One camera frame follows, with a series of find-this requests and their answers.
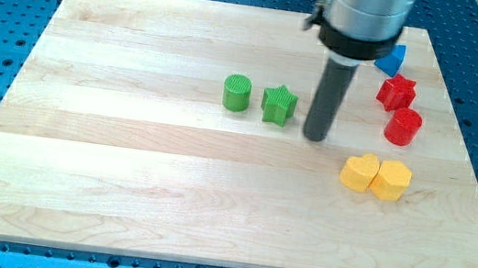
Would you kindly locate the green star block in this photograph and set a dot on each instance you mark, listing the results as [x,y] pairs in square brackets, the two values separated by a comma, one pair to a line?
[278,104]

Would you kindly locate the red cylinder block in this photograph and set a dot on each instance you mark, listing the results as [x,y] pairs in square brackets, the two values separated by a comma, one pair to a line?
[403,126]

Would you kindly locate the green cylinder block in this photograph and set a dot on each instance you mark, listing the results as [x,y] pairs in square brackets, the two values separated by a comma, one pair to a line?
[236,94]

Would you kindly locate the light wooden board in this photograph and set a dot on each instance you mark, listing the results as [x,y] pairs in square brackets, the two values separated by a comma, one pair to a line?
[114,138]

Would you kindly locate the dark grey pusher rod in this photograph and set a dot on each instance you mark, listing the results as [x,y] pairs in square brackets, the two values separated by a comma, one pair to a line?
[331,90]

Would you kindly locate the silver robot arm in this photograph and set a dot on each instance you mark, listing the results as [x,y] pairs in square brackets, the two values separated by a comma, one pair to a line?
[359,30]

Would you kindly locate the blue triangle block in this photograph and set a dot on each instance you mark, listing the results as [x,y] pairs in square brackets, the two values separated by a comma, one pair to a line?
[391,63]

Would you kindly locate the yellow hexagon block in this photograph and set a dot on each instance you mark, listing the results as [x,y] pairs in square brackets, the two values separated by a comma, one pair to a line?
[391,181]

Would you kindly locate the yellow heart block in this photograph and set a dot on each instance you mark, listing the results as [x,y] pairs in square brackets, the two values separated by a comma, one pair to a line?
[359,171]

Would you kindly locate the red star block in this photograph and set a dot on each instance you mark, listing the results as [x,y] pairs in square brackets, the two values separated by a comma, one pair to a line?
[397,92]

